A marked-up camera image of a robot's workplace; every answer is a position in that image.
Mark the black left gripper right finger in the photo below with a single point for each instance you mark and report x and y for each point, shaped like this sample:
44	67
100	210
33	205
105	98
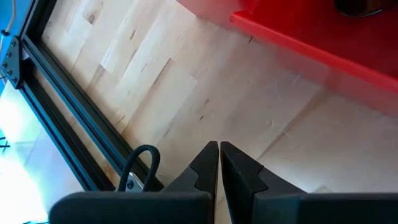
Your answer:
242	180

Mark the iridescent spoon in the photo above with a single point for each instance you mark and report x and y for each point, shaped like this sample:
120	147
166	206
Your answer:
363	7

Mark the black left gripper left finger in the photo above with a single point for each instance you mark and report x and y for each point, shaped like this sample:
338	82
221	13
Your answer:
205	174

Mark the red plastic bin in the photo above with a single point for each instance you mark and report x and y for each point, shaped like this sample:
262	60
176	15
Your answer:
211	9
311	37

